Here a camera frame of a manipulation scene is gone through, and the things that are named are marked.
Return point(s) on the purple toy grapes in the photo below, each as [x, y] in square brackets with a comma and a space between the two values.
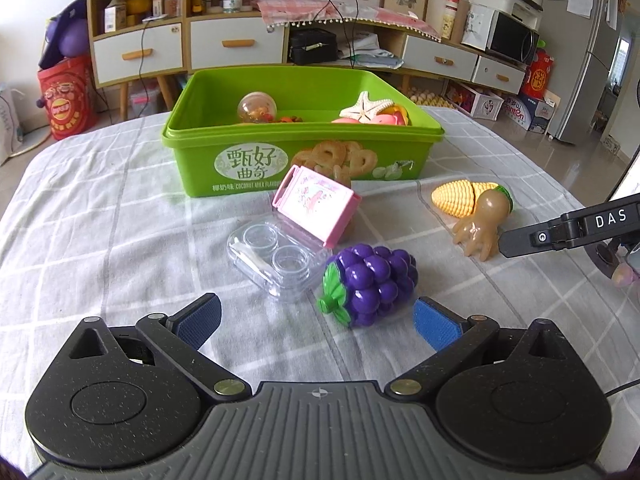
[370, 280]

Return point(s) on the stack of papers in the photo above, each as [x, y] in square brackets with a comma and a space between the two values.
[372, 55]

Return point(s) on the pink fringed cloth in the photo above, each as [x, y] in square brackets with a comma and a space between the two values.
[300, 10]

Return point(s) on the black microwave oven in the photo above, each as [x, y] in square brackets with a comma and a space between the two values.
[510, 40]

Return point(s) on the white paper bag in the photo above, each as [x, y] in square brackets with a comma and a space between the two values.
[9, 125]

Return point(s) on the pink clear capsule ball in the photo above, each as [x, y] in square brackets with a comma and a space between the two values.
[256, 107]

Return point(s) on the pink lid contact lens case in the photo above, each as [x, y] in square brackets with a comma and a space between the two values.
[320, 200]

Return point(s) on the black bag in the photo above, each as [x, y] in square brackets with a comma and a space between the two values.
[312, 47]

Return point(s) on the grey refrigerator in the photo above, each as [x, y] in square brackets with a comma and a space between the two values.
[575, 60]

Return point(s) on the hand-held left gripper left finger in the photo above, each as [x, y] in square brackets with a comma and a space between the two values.
[197, 321]

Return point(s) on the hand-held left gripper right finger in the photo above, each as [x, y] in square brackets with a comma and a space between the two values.
[437, 324]

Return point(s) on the green plastic box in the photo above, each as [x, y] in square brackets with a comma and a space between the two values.
[250, 160]

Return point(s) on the toy corn cob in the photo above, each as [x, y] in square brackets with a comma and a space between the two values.
[452, 197]

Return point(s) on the brown toy octopus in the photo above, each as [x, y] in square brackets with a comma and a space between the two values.
[482, 225]

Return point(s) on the beige toy starfish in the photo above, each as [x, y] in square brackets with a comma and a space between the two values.
[362, 105]

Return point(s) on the grey checked tablecloth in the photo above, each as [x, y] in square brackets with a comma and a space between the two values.
[100, 235]

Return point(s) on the red printed bag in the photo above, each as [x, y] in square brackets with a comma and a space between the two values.
[65, 100]

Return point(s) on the white red carton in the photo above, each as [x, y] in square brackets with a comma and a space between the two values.
[475, 102]

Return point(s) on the tall red white tube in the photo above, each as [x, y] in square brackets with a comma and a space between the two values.
[452, 5]

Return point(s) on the purple plush toy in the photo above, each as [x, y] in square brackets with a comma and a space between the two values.
[67, 30]

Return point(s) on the yellow bowl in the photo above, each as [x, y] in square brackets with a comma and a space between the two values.
[138, 5]

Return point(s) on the tall wooden cabinet white drawers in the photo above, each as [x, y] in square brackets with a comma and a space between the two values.
[137, 55]

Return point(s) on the low wooden cabinet white drawers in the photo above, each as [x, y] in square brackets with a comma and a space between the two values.
[440, 57]

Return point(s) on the small white box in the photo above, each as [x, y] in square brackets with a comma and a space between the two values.
[115, 17]

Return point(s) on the blue white carton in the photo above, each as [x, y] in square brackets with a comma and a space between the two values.
[527, 115]

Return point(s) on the white printer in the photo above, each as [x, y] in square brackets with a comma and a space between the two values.
[505, 0]

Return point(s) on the red gift box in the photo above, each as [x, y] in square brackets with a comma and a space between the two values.
[539, 75]

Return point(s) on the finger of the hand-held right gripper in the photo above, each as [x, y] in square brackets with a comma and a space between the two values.
[525, 242]

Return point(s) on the pink rubber toy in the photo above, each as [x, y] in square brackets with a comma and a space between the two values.
[380, 120]

